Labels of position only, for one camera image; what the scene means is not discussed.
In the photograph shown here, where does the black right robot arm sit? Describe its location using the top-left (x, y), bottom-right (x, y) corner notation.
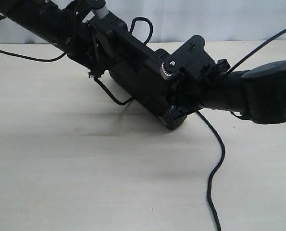
top-left (161, 60), bottom-right (286, 126)

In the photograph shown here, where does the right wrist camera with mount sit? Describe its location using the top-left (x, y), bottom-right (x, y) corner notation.
top-left (160, 35), bottom-right (216, 80)

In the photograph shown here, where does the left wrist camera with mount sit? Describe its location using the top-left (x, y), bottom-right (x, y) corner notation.
top-left (77, 0), bottom-right (109, 21)

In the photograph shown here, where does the black plastic carrying case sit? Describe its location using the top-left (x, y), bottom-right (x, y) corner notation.
top-left (89, 12), bottom-right (188, 131)

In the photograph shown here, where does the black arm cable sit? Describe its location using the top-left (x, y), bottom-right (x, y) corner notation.
top-left (0, 45), bottom-right (69, 63)
top-left (225, 25), bottom-right (286, 77)

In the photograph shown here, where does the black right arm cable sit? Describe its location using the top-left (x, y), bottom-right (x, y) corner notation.
top-left (225, 25), bottom-right (286, 77)

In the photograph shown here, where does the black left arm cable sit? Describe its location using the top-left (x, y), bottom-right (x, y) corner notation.
top-left (0, 45), bottom-right (69, 63)

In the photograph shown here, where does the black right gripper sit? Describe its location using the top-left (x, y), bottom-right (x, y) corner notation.
top-left (158, 60), bottom-right (231, 126)

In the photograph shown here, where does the black cord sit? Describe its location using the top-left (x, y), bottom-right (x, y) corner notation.
top-left (86, 17), bottom-right (226, 231)

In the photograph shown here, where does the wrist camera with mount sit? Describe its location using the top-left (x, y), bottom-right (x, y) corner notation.
top-left (77, 0), bottom-right (109, 21)
top-left (160, 35), bottom-right (216, 80)

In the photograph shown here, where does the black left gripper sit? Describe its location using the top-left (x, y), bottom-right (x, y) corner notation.
top-left (65, 14), bottom-right (119, 72)

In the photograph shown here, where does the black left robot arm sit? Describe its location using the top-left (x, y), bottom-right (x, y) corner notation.
top-left (0, 0), bottom-right (114, 74)

